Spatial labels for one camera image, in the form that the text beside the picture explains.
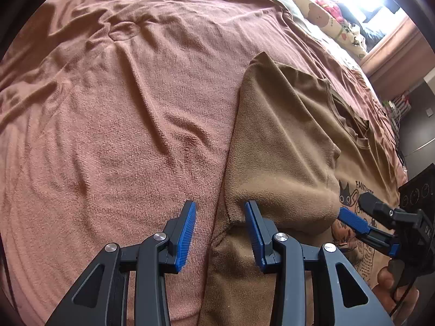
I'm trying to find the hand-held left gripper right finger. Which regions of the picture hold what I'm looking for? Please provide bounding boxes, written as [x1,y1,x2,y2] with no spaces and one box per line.
[245,200,395,326]

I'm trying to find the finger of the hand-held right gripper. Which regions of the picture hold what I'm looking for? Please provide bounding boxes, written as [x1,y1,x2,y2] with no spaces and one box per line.
[337,207,400,258]
[358,192,422,228]

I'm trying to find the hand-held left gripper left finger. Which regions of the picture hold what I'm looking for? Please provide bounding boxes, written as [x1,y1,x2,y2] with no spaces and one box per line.
[45,200,197,326]

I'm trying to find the brown printed t-shirt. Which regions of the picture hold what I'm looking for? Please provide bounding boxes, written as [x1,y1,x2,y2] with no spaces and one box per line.
[199,52,400,326]

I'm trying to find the person's right hand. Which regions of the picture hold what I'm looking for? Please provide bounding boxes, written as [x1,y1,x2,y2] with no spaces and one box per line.
[370,265,422,326]

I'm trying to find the pink-brown fleece blanket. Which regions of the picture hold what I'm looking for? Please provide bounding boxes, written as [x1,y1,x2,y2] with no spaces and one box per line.
[0,0,408,326]

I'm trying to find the cream bear print pillow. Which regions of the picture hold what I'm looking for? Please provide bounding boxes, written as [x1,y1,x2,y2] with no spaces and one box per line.
[262,0,369,58]

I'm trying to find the pink plush toy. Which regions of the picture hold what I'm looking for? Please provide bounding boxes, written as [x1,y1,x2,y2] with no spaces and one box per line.
[304,0,344,19]

